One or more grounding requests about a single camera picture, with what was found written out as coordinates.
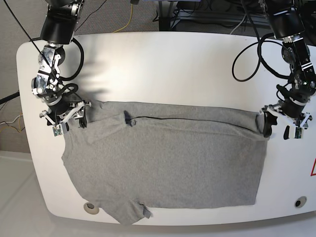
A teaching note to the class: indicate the right table grommet hole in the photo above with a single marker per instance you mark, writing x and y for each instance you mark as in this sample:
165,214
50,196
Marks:
300,202

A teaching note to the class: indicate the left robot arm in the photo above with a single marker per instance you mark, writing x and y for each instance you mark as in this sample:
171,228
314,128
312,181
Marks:
286,25

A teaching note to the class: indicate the table grommet hole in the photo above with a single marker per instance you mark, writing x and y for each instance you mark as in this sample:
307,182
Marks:
300,202
90,208

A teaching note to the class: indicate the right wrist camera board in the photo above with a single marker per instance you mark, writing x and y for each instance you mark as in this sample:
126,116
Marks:
58,130

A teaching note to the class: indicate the red triangle sticker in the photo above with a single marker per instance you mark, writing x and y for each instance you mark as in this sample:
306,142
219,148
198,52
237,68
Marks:
313,171

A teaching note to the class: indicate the black table leg stand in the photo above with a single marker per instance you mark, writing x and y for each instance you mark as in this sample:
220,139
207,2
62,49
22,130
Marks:
165,9

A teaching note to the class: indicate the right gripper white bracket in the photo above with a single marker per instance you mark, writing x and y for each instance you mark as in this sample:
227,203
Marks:
63,111

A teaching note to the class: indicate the grey T-shirt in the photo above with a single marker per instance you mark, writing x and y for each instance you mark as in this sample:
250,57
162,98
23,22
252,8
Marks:
134,156

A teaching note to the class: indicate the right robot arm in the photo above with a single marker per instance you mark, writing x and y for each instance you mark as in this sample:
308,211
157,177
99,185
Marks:
57,92

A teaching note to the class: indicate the left table grommet hole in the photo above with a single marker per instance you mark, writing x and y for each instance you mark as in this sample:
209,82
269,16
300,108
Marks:
90,208

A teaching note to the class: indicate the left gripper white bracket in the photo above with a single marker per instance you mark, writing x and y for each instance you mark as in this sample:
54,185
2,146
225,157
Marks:
288,112

